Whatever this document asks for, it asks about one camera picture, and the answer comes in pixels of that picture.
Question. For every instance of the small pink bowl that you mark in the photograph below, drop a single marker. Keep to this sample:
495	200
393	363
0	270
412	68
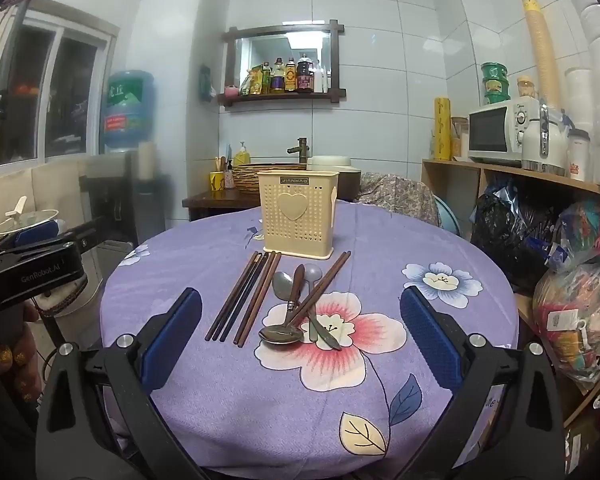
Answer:
231	91

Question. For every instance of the purple label condiment bottle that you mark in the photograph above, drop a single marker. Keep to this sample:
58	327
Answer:
278	77

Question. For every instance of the white tumbler dark lid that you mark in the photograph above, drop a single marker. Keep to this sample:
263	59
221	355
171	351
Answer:
578	157

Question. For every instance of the green instant noodle cup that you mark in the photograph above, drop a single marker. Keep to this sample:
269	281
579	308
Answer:
496	86
495	71
497	98

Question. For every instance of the amber condiment bottle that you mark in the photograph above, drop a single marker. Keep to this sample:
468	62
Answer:
290	76

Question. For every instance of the metal table knife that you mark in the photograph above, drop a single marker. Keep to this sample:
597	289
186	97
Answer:
330	339

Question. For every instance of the yellow lid jar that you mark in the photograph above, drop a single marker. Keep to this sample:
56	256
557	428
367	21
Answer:
527	89

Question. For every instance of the paisley patterned cloth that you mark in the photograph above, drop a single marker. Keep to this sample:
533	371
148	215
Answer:
400	195

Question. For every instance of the dark wooden side table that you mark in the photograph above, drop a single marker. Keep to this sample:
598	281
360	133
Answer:
215	202

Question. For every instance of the clear storage jar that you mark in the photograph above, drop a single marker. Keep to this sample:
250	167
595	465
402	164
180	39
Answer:
459	137

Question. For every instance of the bamboo style faucet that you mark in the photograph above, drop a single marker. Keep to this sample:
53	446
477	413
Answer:
302	147

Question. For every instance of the person's left hand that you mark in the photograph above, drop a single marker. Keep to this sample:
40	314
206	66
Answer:
10	360

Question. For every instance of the sliding glass window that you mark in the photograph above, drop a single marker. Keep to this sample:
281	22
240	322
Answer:
40	90

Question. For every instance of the stack of yellow paper cups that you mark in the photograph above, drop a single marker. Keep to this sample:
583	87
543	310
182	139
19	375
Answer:
540	45

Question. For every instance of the white microwave oven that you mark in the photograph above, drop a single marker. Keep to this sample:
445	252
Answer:
490	130

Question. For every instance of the white electric kettle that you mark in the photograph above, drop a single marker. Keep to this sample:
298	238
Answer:
535	145

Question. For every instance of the light blue basin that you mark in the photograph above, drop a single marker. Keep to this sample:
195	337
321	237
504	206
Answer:
450	217

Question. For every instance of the purple floral tablecloth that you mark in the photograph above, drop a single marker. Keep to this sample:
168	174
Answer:
230	410

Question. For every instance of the black plastic bag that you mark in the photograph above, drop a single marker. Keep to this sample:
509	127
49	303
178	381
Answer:
500	230

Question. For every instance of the pot with glass lid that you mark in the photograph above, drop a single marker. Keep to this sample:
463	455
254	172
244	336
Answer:
15	222

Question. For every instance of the clear bag of colourful goods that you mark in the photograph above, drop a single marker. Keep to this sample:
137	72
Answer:
580	320

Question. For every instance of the colourful printed bag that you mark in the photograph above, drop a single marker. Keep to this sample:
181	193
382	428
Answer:
595	230

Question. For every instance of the green hanging wall item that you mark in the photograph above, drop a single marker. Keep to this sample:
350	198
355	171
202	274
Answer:
206	82

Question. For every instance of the wooden framed mirror shelf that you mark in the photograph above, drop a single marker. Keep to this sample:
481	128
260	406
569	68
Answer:
260	35

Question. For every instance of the black chopstick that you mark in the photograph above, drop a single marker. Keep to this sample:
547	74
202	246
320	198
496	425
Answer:
247	297
241	297

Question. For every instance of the yellow mug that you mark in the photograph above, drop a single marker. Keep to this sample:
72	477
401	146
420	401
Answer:
216	181

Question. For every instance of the oval metal spoon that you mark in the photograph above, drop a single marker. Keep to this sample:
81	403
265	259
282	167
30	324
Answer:
282	285

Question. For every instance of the grey water dispenser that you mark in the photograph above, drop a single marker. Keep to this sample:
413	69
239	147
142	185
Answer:
115	195

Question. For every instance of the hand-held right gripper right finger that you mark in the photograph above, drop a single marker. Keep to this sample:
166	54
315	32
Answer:
427	340

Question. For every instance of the dark brown wooden chopstick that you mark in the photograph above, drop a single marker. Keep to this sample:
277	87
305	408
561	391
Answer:
230	296
235	297

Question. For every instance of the blue water jug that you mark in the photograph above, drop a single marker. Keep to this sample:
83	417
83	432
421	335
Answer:
129	110

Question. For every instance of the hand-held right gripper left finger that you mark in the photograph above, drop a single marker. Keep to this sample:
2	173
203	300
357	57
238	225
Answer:
172	340

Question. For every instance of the grey white rice cooker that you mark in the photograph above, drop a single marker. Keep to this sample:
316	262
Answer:
330	161

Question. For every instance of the woven wicker basket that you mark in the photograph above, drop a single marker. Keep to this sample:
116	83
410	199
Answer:
245	177

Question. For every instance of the yellow green seasoning packet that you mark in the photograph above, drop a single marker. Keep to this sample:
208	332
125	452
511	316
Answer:
251	82

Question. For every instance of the round grey spoon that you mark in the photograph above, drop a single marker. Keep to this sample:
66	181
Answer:
312	272

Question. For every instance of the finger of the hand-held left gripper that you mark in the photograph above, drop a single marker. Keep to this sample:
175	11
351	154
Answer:
87	235
35	235

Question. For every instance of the yellow soap pump bottle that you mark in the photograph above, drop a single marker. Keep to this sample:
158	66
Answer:
241	156

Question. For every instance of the dark soy sauce bottle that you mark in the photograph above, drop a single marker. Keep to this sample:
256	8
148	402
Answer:
305	75

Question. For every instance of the yellow wrap roll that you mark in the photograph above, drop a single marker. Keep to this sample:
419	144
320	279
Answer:
442	127

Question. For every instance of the green condiment bottle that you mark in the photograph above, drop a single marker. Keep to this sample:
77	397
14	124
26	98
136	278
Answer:
266	77

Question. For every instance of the white plastic bottle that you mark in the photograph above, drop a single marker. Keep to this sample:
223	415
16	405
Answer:
321	79

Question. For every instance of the light wooden shelf unit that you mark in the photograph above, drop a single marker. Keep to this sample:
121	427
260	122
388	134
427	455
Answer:
450	180

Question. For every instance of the beige perforated utensil holder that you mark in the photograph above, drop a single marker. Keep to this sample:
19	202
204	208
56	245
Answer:
280	230

